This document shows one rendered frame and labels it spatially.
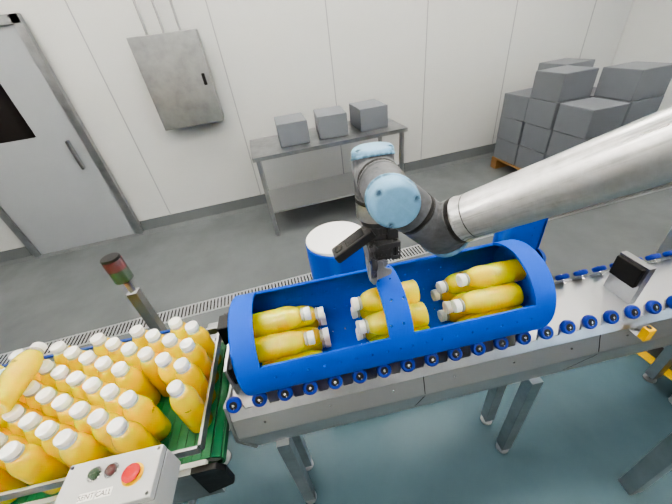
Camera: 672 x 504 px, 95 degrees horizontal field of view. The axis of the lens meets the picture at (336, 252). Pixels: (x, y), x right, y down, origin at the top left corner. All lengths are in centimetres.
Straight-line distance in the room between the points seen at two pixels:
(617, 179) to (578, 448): 177
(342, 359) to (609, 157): 66
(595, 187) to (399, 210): 26
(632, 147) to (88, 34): 404
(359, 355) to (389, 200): 45
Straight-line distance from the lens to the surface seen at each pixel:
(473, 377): 115
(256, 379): 87
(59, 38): 420
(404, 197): 54
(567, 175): 52
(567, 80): 412
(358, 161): 65
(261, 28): 393
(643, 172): 52
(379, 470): 190
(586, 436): 221
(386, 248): 76
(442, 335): 89
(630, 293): 144
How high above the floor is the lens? 180
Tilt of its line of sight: 36 degrees down
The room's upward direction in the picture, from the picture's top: 8 degrees counter-clockwise
